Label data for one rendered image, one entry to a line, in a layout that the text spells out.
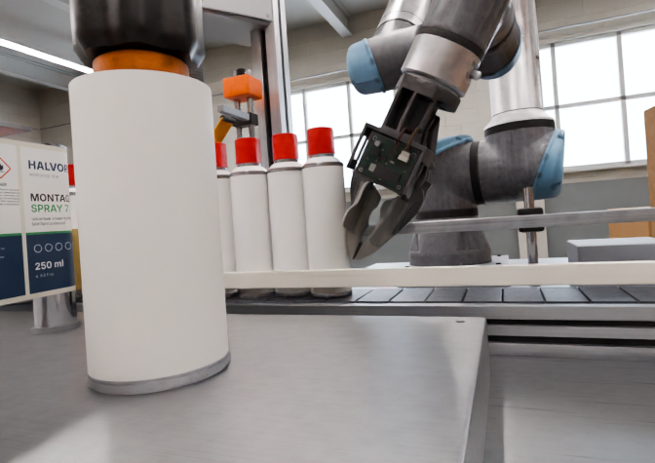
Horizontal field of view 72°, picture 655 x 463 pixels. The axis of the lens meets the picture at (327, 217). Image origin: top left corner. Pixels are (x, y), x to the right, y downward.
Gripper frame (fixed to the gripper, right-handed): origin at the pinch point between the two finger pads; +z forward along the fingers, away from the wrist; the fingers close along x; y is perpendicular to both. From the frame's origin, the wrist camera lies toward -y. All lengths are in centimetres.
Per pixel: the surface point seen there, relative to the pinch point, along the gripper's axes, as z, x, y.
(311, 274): 4.4, -2.9, 4.5
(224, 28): -19.3, -37.0, -9.0
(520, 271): -6.5, 16.5, 4.6
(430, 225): -6.1, 6.0, -2.5
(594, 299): -7.1, 23.4, 3.9
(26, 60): 77, -691, -428
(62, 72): 78, -693, -490
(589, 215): -14.4, 20.5, -2.5
